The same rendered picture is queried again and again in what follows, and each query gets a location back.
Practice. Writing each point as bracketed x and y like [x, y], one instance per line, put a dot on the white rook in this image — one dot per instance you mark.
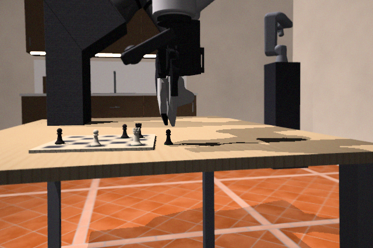
[136, 141]

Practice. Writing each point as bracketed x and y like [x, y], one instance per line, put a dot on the white pawn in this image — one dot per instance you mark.
[95, 142]

